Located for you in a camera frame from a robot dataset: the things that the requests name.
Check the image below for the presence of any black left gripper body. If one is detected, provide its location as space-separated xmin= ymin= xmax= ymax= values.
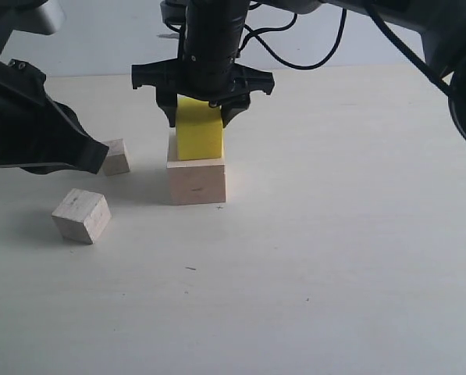
xmin=0 ymin=59 xmax=88 ymax=174

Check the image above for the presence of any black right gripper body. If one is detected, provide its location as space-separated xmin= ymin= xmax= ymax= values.
xmin=131 ymin=57 xmax=275 ymax=105

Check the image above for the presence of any yellow cube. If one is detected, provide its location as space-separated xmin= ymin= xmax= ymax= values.
xmin=176 ymin=97 xmax=223 ymax=161

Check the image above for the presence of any medium wooden cube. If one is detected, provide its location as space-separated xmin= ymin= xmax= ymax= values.
xmin=52 ymin=188 xmax=112 ymax=245

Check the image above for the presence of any large wooden cube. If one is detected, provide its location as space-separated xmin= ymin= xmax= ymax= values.
xmin=166 ymin=130 xmax=226 ymax=205

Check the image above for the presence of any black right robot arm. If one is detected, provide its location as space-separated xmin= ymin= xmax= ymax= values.
xmin=131 ymin=1 xmax=466 ymax=141

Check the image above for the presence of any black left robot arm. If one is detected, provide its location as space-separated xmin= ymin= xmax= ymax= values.
xmin=0 ymin=1 xmax=108 ymax=175

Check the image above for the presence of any small wooden cube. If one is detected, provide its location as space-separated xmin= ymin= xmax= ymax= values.
xmin=101 ymin=138 xmax=130 ymax=176

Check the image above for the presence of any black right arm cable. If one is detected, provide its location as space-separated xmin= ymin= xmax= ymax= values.
xmin=240 ymin=7 xmax=349 ymax=71

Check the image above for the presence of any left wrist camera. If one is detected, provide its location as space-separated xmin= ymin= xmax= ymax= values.
xmin=0 ymin=0 xmax=68 ymax=36

